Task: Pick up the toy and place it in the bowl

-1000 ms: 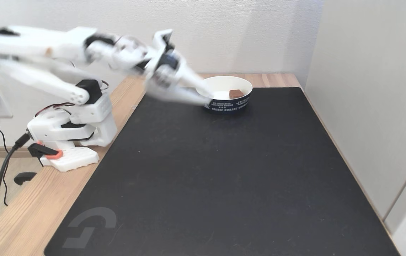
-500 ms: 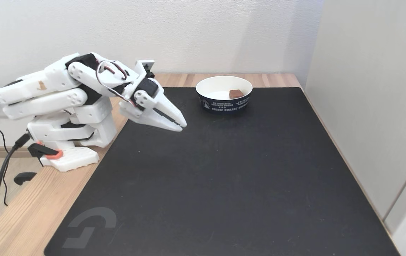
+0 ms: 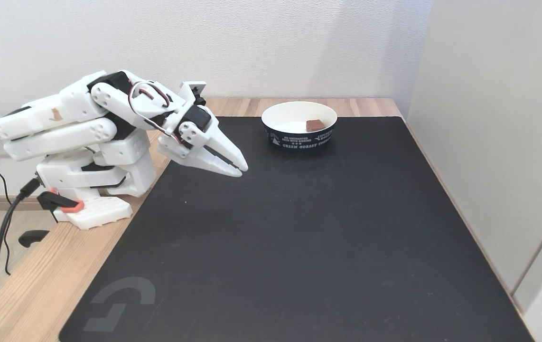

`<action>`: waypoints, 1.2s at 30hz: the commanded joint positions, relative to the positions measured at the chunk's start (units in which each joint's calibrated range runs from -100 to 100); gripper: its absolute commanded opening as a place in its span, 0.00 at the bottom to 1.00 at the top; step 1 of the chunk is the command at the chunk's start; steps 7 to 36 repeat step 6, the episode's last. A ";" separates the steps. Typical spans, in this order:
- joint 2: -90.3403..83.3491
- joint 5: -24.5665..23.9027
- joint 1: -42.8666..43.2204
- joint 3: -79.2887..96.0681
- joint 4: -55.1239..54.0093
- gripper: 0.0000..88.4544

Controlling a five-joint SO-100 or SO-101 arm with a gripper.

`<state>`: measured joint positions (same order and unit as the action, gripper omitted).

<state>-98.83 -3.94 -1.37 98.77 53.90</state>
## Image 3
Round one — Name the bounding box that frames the red white black servo wire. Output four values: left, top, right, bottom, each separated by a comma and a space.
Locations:
128, 81, 185, 144

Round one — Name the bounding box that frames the white and navy paper bowl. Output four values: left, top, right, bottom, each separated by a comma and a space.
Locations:
261, 101, 338, 151

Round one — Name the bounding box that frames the thick black cable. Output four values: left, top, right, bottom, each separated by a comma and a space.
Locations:
0, 178, 42, 294

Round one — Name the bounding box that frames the black desk mat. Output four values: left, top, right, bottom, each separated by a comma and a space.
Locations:
58, 116, 535, 342

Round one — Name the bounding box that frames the black and orange clamp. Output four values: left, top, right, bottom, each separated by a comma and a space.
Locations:
18, 189, 85, 248

